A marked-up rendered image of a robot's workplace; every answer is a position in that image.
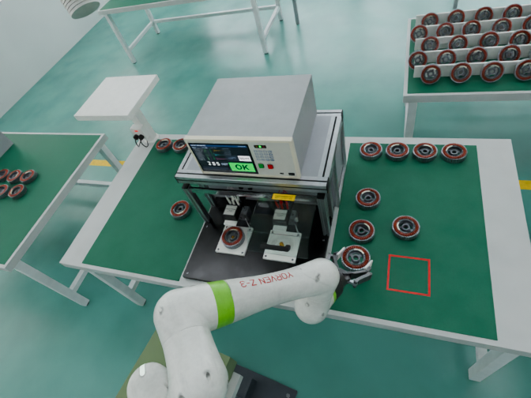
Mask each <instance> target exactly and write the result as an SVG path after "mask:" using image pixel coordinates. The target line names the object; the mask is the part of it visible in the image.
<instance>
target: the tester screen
mask: <svg viewBox="0 0 531 398"><path fill-rule="evenodd" d="M190 146H191V148H192V149H193V151H194V154H195V155H196V157H197V158H198V161H199V162H200V164H201V166H202V168H203V169H204V167H203V166H206V167H228V168H229V170H220V169H204V170H208V171H233V170H232V169H231V167H230V165H229V163H253V162H252V160H251V161H233V160H227V158H226V156H249V157H250V154H249V152H248V149H247V147H246V146H244V145H190ZM250 159H251V158H250ZM206 161H209V162H220V165H221V166H212V165H208V164H207V162H206ZM237 172H252V173H257V172H253V171H237Z"/></svg>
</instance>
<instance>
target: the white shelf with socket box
mask: <svg viewBox="0 0 531 398"><path fill-rule="evenodd" d="M159 80H160V79H159V77H158V76H157V74H154V75H141V76H127V77H106V78H105V79H104V81H103V82H102V83H101V84H100V86H99V87H98V88H97V89H96V90H95V92H94V93H93V94H92V95H91V96H90V97H89V98H88V99H87V101H86V102H85V103H84V104H83V105H82V107H81V108H80V109H79V110H78V112H77V113H76V114H75V115H74V117H75V119H76V120H78V121H131V120H132V121H133V123H134V125H132V126H131V127H130V131H131V132H132V133H133V135H134V136H133V138H134V140H135V143H136V145H137V142H136V140H138V139H139V140H140V143H141V144H142V142H141V141H142V140H143V139H145V143H147V144H148V145H147V146H145V147H146V148H147V147H148V146H149V144H152V143H153V142H155V141H156V140H157V139H158V137H159V136H158V134H157V133H155V132H154V130H153V128H152V127H151V126H150V124H149V122H148V121H147V119H146V118H145V116H144V115H143V113H142V112H141V110H140V107H141V105H142V104H143V103H144V102H145V100H146V98H147V97H148V96H149V94H150V92H151V91H152V90H153V89H154V87H155V86H156V84H157V82H158V81H159ZM140 143H139V146H138V145H137V146H138V147H140ZM142 145H143V144H142ZM143 146H144V145H143Z"/></svg>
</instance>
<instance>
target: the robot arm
mask: <svg viewBox="0 0 531 398"><path fill-rule="evenodd" d="M344 249H345V247H343V248H342V249H341V250H340V251H339V252H338V251H337V252H336V253H333V254H331V253H328V256H327V258H326V259H325V258H316V259H314V260H312V261H308V262H306V263H304V264H301V265H297V266H295V267H292V268H287V269H285V270H281V271H278V272H271V273H268V274H263V275H259V276H249V277H243V278H235V279H229V280H218V281H213V282H208V283H200V284H195V285H191V286H187V287H181V288H176V289H173V290H171V291H169V292H167V293H166V294H164V295H163V296H162V297H161V298H160V299H159V301H158V302H157V304H156V306H155V309H154V313H153V321H154V325H155V327H156V331H157V333H158V336H159V338H160V342H161V345H162V347H163V350H164V357H165V362H166V366H167V368H166V367H165V366H163V365H161V364H159V363H157V362H148V363H146V364H144V365H142V366H140V367H138V368H137V369H136V370H135V371H134V373H133V374H132V376H131V377H130V379H129V382H128V385H127V398H225V397H226V394H227V391H228V372H227V369H226V366H225V364H224V362H223V360H222V358H221V357H220V354H219V352H218V350H217V347H216V344H215V343H214V340H213V337H212V334H211V331H213V330H216V329H219V328H222V327H224V326H226V325H230V324H232V323H234V322H237V321H240V320H242V319H244V318H246V317H249V316H250V315H253V314H256V313H258V312H260V311H263V310H266V309H269V308H271V307H273V306H277V305H280V304H283V303H286V302H291V301H294V300H295V305H294V307H295V312H296V315H297V316H298V318H299V319H300V320H301V321H303V322H305V323H307V324H310V325H315V324H318V323H320V322H321V321H323V320H324V319H325V318H326V316H327V314H328V312H329V310H330V307H331V306H332V305H333V304H334V303H335V301H336V300H337V299H338V298H339V297H340V295H341V294H342V292H343V288H344V286H345V285H346V284H348V283H350V284H351V285H352V286H353V287H354V288H356V287H357V285H359V284H361V283H364V282H366V281H368V280H370V279H371V276H372V273H371V272H370V271H371V266H372V262H373V260H371V261H370V262H369V263H368V264H367V265H366V266H365V267H364V270H359V271H355V272H352V271H346V270H344V269H342V268H339V266H338V264H337V260H338V259H339V258H340V257H341V254H342V252H343V250H344ZM330 259H332V261H330ZM352 279H354V280H352Z"/></svg>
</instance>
